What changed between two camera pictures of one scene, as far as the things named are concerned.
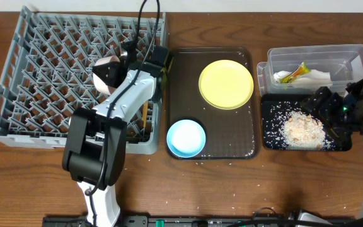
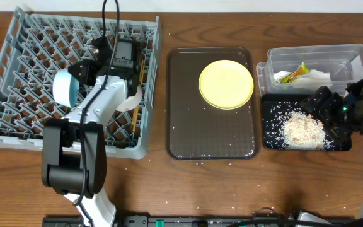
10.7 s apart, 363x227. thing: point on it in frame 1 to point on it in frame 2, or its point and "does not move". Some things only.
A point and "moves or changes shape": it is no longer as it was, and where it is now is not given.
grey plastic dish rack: x=57 y=64 does not move
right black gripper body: x=332 y=110 does not move
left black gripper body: x=109 y=73 to x=82 y=71
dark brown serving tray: x=230 y=134 does not move
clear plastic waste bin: x=303 y=69 does not move
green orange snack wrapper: x=301 y=69 does not move
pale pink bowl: x=105 y=60 moves or changes shape
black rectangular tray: x=287 y=124 does not move
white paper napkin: x=315 y=77 does not move
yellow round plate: x=225 y=84 does not move
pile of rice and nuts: x=302 y=132 does not move
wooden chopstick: x=145 y=113 to x=135 y=115
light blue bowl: x=186 y=138 to x=66 y=88
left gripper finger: x=113 y=72 to x=86 y=71
